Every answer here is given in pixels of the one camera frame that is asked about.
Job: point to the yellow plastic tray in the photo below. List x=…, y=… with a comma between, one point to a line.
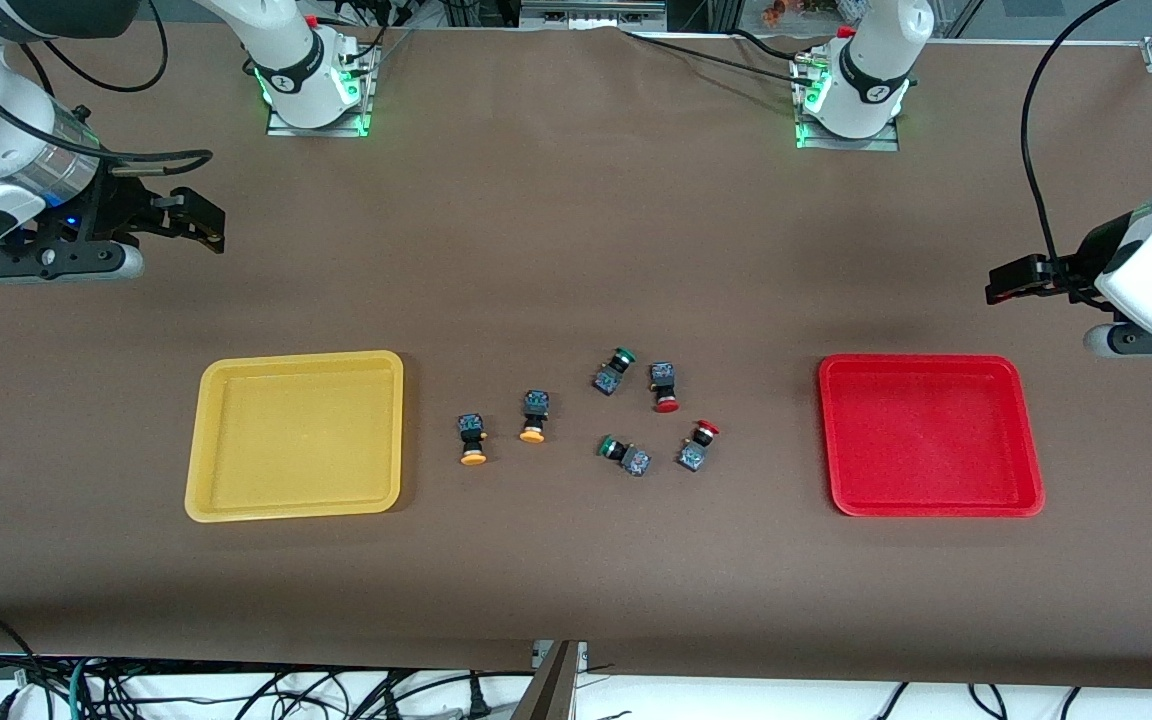
x=296, y=440

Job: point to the red plastic tray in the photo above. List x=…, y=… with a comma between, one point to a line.
x=926, y=440

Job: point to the grey metal rail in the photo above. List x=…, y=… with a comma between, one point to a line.
x=591, y=12

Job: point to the brown table cover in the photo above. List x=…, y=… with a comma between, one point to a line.
x=576, y=250

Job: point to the yellow push button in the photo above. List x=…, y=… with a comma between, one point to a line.
x=533, y=412
x=472, y=438

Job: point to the orange background objects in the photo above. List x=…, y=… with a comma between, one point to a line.
x=796, y=12

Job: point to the red push button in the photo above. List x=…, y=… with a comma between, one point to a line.
x=696, y=447
x=663, y=385

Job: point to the green push button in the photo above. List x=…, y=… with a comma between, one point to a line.
x=612, y=371
x=626, y=456

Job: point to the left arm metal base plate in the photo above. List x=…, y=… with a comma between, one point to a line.
x=806, y=140

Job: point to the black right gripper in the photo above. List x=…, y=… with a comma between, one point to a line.
x=122, y=200

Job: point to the metal table post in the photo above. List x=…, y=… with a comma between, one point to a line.
x=551, y=690

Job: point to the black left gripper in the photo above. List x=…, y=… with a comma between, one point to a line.
x=1086, y=257

